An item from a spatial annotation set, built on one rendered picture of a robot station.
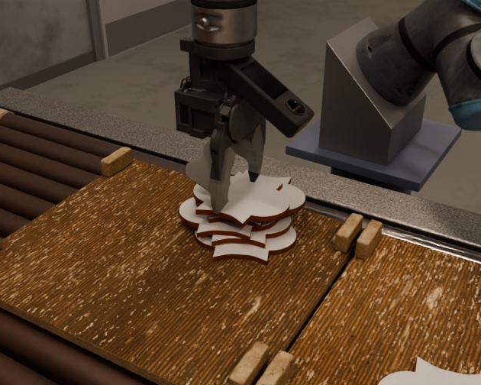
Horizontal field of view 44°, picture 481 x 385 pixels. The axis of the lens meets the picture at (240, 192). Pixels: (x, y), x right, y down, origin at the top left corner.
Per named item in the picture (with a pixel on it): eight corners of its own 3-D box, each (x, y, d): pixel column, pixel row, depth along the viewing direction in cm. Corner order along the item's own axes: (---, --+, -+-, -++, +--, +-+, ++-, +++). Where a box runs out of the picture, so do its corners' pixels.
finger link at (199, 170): (187, 202, 78) (199, 134, 76) (225, 215, 76) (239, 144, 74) (173, 205, 76) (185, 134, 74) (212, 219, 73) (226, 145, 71)
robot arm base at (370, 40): (377, 29, 119) (417, -2, 112) (421, 91, 119) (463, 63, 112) (344, 48, 108) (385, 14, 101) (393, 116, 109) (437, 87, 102)
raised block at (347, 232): (350, 228, 82) (351, 211, 81) (363, 231, 81) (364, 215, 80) (333, 250, 78) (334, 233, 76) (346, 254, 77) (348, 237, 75)
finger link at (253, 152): (234, 159, 86) (221, 111, 80) (270, 169, 84) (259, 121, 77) (224, 174, 85) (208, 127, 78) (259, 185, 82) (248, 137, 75)
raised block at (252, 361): (255, 356, 62) (256, 337, 61) (271, 363, 61) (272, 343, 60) (225, 396, 58) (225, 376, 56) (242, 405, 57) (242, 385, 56)
